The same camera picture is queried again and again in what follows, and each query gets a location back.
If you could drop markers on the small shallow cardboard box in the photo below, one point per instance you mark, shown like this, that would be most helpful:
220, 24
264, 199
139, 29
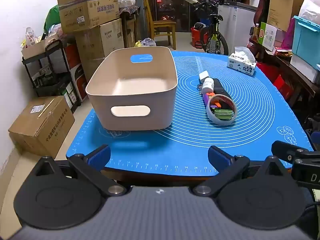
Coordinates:
32, 50

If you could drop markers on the clear tape roll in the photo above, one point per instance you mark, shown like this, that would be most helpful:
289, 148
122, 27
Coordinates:
221, 122

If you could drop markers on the tissue pack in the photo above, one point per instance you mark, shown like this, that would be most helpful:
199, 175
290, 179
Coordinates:
241, 65

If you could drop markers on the large printed cardboard box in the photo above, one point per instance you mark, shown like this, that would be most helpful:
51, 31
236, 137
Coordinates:
105, 40

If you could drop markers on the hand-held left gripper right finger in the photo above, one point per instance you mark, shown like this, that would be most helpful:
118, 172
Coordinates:
220, 158

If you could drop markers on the brown drink bottle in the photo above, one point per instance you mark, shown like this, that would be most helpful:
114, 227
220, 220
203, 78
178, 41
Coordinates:
255, 32

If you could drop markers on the white pill bottle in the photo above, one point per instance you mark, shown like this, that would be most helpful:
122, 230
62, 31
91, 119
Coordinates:
208, 86

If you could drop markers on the taped cardboard box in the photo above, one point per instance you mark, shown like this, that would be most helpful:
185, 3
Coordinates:
37, 127

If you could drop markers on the clear plastic bag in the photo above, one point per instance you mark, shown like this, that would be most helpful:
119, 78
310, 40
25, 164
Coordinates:
148, 42

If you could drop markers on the teal plastic storage box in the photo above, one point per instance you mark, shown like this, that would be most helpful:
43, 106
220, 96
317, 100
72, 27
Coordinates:
306, 40

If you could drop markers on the black utility cart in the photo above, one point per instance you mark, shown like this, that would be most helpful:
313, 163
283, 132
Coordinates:
53, 55

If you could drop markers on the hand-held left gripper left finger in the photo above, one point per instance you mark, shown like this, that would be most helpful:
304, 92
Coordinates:
98, 156

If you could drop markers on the green and white carton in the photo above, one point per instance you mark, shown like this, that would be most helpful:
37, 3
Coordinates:
268, 36

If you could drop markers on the green bag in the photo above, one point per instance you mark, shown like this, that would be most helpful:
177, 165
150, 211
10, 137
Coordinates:
51, 17

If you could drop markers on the yellow plastic jug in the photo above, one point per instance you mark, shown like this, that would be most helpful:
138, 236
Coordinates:
138, 44

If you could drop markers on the red and white appliance box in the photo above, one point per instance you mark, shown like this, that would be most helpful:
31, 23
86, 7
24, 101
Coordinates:
76, 75

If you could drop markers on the wooden chair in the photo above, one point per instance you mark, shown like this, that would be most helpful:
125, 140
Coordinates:
162, 26

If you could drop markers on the purple utility knife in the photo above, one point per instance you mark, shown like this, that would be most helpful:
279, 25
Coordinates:
206, 98

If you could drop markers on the plaid cloth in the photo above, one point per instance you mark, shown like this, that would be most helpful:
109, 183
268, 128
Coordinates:
128, 10

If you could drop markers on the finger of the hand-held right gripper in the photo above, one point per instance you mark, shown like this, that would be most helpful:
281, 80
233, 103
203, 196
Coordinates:
285, 150

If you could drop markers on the black and green bicycle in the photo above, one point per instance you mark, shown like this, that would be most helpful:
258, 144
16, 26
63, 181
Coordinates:
212, 37

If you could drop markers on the white chest freezer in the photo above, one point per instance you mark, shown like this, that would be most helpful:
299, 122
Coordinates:
237, 22

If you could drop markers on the red bucket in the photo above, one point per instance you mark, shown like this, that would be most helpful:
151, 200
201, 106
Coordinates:
198, 36

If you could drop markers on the white charger plug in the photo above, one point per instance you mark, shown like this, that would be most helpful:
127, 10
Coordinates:
203, 76

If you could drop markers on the dark wooden side table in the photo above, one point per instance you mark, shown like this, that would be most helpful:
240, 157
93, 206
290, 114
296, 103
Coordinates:
295, 72

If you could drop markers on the narrow cardboard box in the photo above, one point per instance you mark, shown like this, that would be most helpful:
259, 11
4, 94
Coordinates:
130, 32

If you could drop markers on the open cardboard box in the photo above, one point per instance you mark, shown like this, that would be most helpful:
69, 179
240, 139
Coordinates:
87, 15

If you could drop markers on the beige plastic storage bin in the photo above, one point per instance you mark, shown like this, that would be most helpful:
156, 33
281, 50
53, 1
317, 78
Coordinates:
130, 92

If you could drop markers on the blue silicone baking mat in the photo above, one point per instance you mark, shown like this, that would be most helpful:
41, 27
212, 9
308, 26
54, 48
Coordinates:
250, 120

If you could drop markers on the tall plain cardboard box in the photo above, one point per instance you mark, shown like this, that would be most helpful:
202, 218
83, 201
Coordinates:
282, 5

